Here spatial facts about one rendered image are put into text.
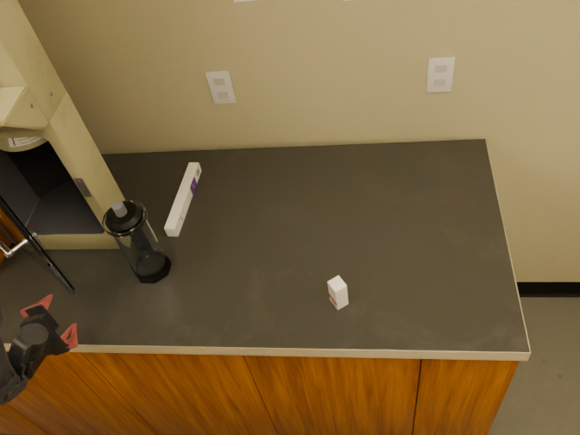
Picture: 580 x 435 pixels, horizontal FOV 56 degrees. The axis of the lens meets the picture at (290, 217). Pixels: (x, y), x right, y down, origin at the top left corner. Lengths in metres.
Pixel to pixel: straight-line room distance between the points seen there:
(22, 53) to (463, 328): 1.13
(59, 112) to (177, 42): 0.43
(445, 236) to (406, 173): 0.25
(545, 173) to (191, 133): 1.16
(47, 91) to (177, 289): 0.58
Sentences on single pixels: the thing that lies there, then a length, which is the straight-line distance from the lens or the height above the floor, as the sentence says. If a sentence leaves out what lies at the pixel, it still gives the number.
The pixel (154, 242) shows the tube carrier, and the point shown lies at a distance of 1.44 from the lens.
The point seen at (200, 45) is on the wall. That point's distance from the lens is 1.62.
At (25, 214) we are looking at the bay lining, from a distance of 1.74.
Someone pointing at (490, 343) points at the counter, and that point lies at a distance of 1.35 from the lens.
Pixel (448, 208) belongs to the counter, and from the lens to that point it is 1.57.
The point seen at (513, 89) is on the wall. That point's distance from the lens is 1.71.
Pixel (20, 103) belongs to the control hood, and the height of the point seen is 1.50.
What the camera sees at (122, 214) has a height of 1.19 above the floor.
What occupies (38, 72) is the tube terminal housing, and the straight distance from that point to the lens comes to 1.32.
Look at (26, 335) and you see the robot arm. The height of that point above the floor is 1.18.
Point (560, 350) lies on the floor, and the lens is 2.48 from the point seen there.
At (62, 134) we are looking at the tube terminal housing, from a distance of 1.37.
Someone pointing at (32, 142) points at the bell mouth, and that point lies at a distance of 1.45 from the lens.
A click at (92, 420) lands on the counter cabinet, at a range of 2.17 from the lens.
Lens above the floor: 2.13
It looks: 50 degrees down
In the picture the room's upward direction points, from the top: 11 degrees counter-clockwise
